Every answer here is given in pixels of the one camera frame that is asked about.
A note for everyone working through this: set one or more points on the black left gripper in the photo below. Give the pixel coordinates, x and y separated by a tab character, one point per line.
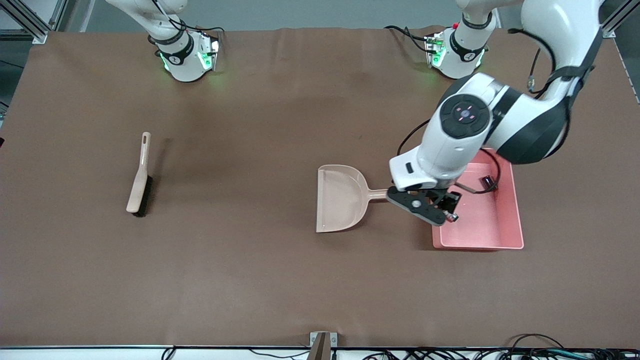
446	196

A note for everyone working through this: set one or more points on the small black electronic component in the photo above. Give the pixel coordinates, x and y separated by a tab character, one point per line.
487	182

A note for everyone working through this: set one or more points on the beige plastic dustpan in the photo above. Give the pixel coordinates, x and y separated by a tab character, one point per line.
337	200

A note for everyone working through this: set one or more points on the beige brush with black bristles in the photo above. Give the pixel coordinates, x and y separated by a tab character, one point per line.
137	192

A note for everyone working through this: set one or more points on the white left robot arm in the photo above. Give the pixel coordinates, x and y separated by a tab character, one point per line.
525	125

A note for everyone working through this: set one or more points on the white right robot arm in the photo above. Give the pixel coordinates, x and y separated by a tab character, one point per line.
182	55

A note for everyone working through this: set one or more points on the pink plastic bin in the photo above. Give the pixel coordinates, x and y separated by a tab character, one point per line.
485	225

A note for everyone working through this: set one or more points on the brown table mat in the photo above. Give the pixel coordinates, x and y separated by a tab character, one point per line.
250	275

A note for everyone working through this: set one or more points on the metal table edge bracket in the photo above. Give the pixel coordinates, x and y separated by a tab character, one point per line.
323	345

